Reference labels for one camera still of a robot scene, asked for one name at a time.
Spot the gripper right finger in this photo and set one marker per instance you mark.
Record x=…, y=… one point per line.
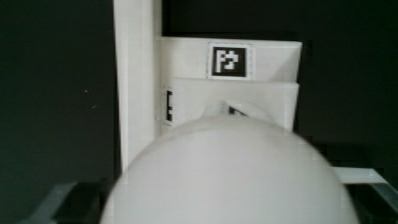
x=373, y=195

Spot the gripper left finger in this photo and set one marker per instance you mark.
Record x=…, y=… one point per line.
x=71, y=205

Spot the white lamp bulb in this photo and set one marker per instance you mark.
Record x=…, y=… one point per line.
x=229, y=172

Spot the white lamp base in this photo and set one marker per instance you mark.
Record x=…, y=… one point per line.
x=228, y=76

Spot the white U-shaped fence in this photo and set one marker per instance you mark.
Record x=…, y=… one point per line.
x=137, y=21

